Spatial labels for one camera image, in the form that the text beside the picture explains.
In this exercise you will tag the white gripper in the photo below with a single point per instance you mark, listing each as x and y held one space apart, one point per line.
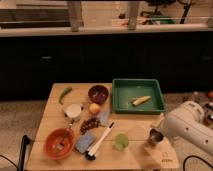
160 125

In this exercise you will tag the metal cup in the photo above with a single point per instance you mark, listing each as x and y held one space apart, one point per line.
155 137

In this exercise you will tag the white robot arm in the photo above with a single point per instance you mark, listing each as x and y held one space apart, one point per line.
186 121

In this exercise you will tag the green plastic tray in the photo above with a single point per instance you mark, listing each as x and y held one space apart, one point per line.
124 91

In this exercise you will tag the translucent green cup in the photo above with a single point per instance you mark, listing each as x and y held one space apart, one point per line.
121 142

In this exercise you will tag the grey blue cloth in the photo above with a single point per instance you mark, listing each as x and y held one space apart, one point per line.
103 117

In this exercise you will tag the orange peach fruit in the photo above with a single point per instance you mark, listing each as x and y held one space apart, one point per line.
94 108

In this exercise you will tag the purple grape bunch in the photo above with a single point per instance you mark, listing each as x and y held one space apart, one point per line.
91 123

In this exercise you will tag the dark red bowl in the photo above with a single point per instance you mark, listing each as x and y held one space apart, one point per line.
98 94

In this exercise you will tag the white dish brush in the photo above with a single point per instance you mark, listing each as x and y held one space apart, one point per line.
91 152

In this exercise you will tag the blue sponge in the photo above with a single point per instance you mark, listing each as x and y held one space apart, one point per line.
84 141

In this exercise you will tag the white small pot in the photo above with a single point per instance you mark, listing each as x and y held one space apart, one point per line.
73 111

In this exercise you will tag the green chili pepper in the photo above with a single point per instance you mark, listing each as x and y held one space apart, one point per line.
63 94

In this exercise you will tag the metal spoon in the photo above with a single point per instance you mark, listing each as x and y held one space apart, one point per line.
60 145

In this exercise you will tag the orange bowl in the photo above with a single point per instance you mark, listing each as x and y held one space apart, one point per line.
52 141

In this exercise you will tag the dark counter cabinet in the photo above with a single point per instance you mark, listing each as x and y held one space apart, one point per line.
31 61

